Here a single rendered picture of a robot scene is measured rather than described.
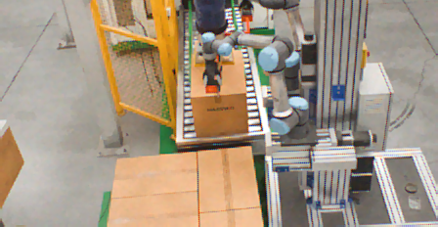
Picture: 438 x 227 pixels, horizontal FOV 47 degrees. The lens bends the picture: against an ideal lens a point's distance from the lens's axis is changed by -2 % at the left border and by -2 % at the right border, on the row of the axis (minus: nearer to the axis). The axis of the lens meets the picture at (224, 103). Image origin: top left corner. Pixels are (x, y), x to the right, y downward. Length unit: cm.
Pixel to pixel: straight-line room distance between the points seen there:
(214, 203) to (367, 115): 112
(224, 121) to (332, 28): 124
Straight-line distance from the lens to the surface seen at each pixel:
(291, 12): 341
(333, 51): 297
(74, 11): 406
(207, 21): 352
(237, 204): 337
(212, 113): 369
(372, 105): 318
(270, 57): 264
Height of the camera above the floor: 305
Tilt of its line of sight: 37 degrees down
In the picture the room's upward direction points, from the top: 6 degrees counter-clockwise
